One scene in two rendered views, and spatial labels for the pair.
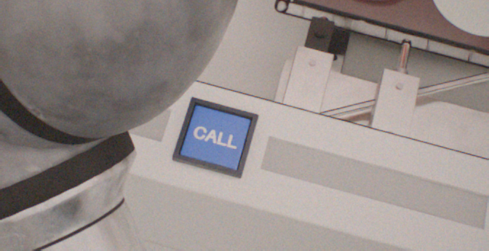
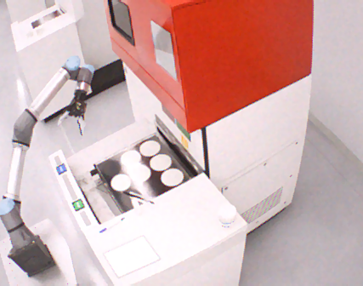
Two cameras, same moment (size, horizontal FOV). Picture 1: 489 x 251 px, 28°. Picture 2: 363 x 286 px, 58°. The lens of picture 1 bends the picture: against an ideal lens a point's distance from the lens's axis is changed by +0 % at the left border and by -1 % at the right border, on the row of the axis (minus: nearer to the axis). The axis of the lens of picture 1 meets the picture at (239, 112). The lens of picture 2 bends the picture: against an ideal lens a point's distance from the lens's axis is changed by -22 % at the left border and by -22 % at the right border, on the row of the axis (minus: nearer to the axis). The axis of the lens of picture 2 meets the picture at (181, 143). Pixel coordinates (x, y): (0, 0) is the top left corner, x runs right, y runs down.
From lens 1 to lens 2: 1.58 m
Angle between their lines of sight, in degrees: 37
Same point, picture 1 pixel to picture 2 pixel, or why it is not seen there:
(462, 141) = (96, 199)
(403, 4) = (108, 175)
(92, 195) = (18, 145)
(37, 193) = (14, 141)
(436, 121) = (96, 194)
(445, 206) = (73, 195)
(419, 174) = (74, 190)
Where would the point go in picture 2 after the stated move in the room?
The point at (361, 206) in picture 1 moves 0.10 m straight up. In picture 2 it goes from (65, 187) to (59, 174)
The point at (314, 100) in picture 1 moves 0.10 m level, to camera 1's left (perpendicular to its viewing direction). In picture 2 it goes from (82, 178) to (74, 165)
